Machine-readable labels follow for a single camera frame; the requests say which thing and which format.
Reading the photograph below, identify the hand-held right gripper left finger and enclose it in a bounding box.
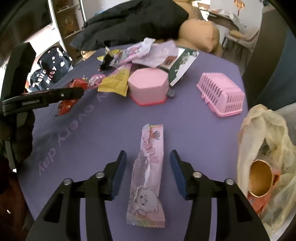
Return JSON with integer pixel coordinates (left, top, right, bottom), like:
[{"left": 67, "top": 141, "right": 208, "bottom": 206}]
[{"left": 25, "top": 150, "right": 127, "bottom": 241}]

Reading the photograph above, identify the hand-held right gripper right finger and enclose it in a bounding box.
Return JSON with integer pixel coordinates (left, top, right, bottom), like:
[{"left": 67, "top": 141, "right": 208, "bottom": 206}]
[{"left": 170, "top": 149, "right": 271, "bottom": 241}]

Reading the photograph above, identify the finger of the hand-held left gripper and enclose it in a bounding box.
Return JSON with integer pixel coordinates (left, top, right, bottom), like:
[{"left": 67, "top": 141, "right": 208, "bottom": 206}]
[{"left": 1, "top": 87, "right": 84, "bottom": 116}]

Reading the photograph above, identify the red snack wrapper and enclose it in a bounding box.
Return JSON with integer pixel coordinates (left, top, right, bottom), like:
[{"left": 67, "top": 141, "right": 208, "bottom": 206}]
[{"left": 55, "top": 78, "right": 90, "bottom": 116}]

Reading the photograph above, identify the long pink cartoon snack wrapper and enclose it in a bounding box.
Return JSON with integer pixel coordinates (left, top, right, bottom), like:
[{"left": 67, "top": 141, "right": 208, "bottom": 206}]
[{"left": 126, "top": 124, "right": 166, "bottom": 229}]

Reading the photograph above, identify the yellow and pink snack wrapper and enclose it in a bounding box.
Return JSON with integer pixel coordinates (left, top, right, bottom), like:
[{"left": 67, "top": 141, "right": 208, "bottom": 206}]
[{"left": 97, "top": 64, "right": 133, "bottom": 97}]

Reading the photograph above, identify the bin with yellowish bag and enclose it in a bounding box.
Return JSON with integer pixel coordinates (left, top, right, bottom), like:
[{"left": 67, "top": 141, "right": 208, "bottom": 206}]
[{"left": 238, "top": 104, "right": 296, "bottom": 234}]

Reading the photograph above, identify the navy printed bag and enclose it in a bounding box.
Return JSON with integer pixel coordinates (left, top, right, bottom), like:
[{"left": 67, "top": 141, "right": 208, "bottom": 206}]
[{"left": 28, "top": 46, "right": 74, "bottom": 92}]

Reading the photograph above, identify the round pink cartoon wrapper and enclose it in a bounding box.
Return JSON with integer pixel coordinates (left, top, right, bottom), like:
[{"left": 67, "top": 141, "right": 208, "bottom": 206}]
[{"left": 89, "top": 74, "right": 106, "bottom": 87}]

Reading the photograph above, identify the purple printed tablecloth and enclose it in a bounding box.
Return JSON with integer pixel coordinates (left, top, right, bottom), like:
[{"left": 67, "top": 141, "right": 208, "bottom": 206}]
[{"left": 17, "top": 43, "right": 249, "bottom": 241}]

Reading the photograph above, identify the small black wrapper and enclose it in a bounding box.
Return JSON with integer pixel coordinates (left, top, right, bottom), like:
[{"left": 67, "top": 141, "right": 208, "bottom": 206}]
[{"left": 97, "top": 46, "right": 119, "bottom": 72}]

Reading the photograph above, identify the white shelf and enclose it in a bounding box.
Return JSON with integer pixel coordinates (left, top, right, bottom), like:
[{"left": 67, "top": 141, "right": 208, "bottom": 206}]
[{"left": 47, "top": 0, "right": 85, "bottom": 44}]

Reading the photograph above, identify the pink printed packet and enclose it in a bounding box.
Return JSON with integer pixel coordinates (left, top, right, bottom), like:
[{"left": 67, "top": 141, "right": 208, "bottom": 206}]
[{"left": 111, "top": 44, "right": 151, "bottom": 67}]

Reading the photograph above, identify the pink hexagonal box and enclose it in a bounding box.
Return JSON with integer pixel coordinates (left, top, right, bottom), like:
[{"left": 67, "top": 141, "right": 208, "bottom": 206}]
[{"left": 128, "top": 68, "right": 169, "bottom": 106}]

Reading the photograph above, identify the gold paper cup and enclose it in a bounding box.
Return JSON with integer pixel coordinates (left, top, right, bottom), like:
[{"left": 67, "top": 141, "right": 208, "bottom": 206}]
[{"left": 248, "top": 159, "right": 274, "bottom": 197}]

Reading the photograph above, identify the black jacket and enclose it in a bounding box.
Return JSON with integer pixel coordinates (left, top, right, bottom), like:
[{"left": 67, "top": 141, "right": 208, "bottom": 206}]
[{"left": 70, "top": 0, "right": 189, "bottom": 50}]

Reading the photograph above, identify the pink plastic basket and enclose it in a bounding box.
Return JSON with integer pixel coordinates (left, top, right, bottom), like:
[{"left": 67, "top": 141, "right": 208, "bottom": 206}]
[{"left": 196, "top": 72, "right": 245, "bottom": 117}]

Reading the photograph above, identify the crumpled white wrapper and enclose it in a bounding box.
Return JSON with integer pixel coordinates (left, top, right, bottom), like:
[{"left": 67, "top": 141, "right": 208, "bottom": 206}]
[{"left": 133, "top": 38, "right": 178, "bottom": 68}]

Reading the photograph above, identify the green and white packet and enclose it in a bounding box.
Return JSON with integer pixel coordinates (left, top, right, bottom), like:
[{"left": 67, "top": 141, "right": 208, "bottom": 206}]
[{"left": 159, "top": 46, "right": 200, "bottom": 87}]

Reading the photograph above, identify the blue partition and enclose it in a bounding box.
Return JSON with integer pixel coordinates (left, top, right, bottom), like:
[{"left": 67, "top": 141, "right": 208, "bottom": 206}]
[{"left": 242, "top": 23, "right": 296, "bottom": 109}]

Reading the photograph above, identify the tan cushion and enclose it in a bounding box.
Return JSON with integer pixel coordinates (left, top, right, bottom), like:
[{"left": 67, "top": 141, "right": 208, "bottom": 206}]
[{"left": 173, "top": 0, "right": 220, "bottom": 56}]

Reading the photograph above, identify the grey dining chair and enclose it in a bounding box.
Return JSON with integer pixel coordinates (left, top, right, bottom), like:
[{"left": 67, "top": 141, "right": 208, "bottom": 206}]
[{"left": 223, "top": 29, "right": 259, "bottom": 56}]

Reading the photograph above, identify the dining table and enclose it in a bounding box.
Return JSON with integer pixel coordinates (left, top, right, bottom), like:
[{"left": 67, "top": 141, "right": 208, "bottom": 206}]
[{"left": 207, "top": 9, "right": 245, "bottom": 30}]

